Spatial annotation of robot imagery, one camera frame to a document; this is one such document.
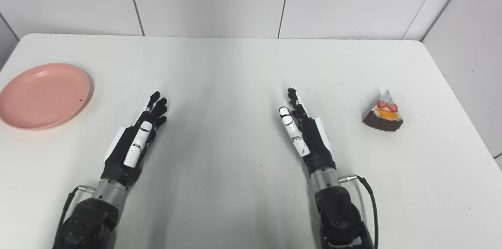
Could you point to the chocolate cake slice with fruit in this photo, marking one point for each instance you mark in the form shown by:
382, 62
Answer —
382, 122

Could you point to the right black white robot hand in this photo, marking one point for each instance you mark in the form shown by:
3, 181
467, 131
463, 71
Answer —
313, 143

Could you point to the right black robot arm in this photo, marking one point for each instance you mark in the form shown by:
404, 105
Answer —
341, 217

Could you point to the pink round plate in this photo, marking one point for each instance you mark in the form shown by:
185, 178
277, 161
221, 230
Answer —
43, 96

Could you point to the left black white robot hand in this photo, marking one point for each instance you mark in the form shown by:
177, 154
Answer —
121, 155

